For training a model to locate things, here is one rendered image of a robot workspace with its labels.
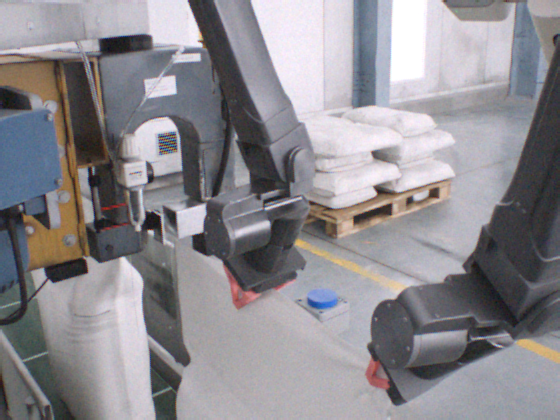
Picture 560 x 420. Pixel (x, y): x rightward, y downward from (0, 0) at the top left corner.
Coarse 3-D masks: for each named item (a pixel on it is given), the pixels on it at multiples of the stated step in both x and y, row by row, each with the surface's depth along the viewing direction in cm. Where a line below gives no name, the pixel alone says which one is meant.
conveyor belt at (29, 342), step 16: (16, 288) 232; (32, 288) 232; (0, 304) 220; (16, 304) 220; (32, 304) 219; (32, 320) 208; (16, 336) 198; (32, 336) 198; (32, 352) 188; (32, 368) 180; (48, 368) 180; (48, 384) 172; (160, 384) 171; (48, 400) 165; (160, 400) 164; (64, 416) 158; (160, 416) 157; (176, 416) 157
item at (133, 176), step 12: (132, 144) 90; (120, 156) 94; (132, 156) 91; (120, 168) 91; (132, 168) 91; (144, 168) 92; (120, 180) 92; (132, 180) 91; (144, 180) 93; (120, 192) 95
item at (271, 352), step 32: (192, 256) 97; (192, 288) 100; (224, 288) 88; (192, 320) 103; (224, 320) 90; (256, 320) 81; (288, 320) 76; (192, 352) 105; (224, 352) 93; (256, 352) 83; (288, 352) 77; (320, 352) 73; (352, 352) 69; (192, 384) 98; (224, 384) 95; (256, 384) 85; (288, 384) 79; (320, 384) 74; (352, 384) 70; (192, 416) 95; (224, 416) 90; (256, 416) 88; (288, 416) 81; (320, 416) 76; (352, 416) 71; (384, 416) 66
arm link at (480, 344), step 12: (468, 336) 49; (480, 336) 49; (492, 336) 50; (504, 336) 51; (468, 348) 51; (480, 348) 51; (492, 348) 50; (504, 348) 50; (456, 360) 53; (468, 360) 53
